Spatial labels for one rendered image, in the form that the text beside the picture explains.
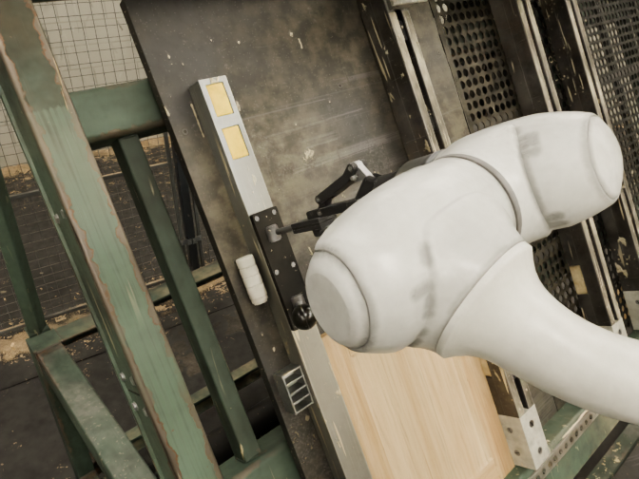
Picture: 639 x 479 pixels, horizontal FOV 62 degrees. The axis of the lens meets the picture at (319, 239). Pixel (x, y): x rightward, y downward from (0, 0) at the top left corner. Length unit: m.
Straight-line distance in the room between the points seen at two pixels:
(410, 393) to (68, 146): 0.74
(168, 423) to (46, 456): 1.91
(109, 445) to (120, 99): 0.94
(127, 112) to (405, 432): 0.75
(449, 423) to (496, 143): 0.80
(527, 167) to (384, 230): 0.15
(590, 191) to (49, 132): 0.62
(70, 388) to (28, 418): 1.15
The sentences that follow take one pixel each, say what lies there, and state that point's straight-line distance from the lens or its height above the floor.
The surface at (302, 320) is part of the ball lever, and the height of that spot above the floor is 1.45.
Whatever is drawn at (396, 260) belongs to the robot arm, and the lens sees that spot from 0.34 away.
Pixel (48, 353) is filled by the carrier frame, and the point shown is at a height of 0.79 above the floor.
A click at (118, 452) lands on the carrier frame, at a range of 1.52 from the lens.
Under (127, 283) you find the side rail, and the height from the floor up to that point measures 1.51.
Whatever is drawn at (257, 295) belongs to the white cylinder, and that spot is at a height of 1.42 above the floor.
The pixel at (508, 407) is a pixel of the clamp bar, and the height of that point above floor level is 1.04.
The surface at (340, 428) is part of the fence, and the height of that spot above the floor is 1.19.
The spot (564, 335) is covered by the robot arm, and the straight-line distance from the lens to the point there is 0.38.
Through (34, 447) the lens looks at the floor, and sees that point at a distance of 2.73.
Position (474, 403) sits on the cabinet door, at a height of 1.05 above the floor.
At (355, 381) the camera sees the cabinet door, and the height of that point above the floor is 1.22.
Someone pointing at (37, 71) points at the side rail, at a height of 1.77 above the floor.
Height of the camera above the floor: 1.93
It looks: 31 degrees down
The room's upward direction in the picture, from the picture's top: straight up
